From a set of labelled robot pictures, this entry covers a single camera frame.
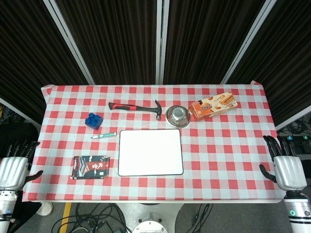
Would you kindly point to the white partition rail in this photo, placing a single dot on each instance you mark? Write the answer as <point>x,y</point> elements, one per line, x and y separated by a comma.
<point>20,112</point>
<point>294,121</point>

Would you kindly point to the red black claw hammer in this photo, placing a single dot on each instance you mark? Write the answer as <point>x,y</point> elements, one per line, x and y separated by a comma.
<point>126,107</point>

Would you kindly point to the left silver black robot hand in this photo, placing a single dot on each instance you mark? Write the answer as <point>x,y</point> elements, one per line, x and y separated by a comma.
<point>13,171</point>

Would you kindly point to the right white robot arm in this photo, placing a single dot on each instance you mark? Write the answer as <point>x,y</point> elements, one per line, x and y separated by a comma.
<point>300,213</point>

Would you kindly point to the dark pleated curtain panel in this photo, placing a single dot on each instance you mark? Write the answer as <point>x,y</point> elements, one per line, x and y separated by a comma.
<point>286,60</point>
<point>26,48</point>
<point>206,38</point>
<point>114,38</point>

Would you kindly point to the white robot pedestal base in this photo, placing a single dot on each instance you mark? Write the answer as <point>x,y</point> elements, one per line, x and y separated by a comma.
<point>149,218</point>

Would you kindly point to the white board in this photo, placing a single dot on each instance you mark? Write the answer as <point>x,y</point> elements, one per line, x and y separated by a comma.
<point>150,153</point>

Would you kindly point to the blue toy building brick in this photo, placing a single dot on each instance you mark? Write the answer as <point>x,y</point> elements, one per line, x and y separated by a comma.
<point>93,121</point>

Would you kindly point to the green white marker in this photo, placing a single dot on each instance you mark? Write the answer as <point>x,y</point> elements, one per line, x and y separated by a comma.
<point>104,135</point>

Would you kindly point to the white round table foot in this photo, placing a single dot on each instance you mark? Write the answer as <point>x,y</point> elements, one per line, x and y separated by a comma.
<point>45,209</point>

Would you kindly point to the red white checked tablecloth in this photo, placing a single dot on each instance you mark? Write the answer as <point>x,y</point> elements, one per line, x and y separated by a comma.
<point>218,157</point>

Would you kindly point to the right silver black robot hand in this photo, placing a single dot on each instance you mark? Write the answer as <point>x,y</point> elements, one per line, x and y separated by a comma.
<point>289,171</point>

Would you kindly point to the upturned stainless steel bowl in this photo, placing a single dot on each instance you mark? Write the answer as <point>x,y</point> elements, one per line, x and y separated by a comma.
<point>177,116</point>

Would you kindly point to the orange biscuit box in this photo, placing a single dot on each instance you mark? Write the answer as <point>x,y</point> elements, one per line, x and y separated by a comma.
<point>211,106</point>

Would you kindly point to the black power strip blue numbers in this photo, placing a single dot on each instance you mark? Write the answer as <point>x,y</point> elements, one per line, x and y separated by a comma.
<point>301,143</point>

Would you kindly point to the white partition post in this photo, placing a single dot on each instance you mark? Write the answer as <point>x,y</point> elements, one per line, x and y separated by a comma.
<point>161,41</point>
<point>70,43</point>
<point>247,46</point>

